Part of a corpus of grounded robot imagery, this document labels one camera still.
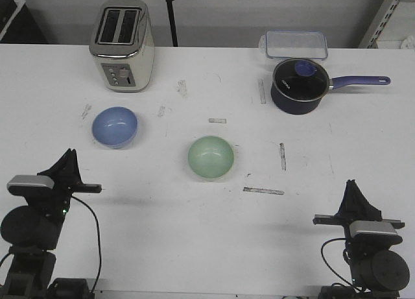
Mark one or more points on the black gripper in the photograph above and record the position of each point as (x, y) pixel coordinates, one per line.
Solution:
(362, 247)
(53, 203)

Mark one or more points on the blue bowl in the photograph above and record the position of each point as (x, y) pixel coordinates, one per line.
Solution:
(115, 127)

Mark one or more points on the green bowl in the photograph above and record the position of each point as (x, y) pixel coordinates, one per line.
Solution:
(210, 157)

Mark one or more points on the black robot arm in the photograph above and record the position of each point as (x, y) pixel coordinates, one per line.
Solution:
(33, 231)
(376, 270)

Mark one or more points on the dark blue saucepan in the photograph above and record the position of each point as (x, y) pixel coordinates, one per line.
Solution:
(300, 108)

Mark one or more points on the glass pot lid blue knob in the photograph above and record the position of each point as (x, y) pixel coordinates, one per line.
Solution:
(300, 79)

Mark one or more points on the cream and chrome toaster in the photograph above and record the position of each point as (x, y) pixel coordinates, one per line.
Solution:
(122, 45)

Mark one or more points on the clear plastic food container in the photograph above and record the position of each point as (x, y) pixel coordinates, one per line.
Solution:
(294, 44)

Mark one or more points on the black tripod pole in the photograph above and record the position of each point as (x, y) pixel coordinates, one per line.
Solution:
(172, 22)

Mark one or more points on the grey metal shelf upright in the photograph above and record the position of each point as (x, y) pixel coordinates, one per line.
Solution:
(392, 27)

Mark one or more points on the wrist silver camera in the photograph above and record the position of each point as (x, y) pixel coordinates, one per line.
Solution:
(23, 185)
(371, 228)

